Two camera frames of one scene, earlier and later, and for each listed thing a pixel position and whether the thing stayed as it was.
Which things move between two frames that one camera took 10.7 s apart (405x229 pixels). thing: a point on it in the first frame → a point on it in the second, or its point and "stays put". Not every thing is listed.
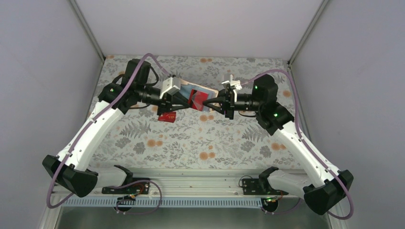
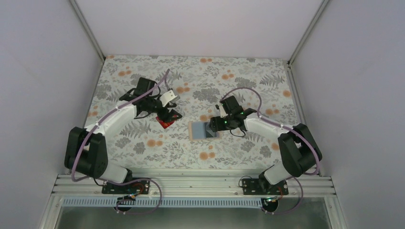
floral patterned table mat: [200, 140] stays put
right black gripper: [229, 104] → [214, 123]
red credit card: [196, 98] → [165, 124]
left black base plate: [135, 188] stays put
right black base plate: [260, 186] stays put
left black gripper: [167, 104] → [169, 113]
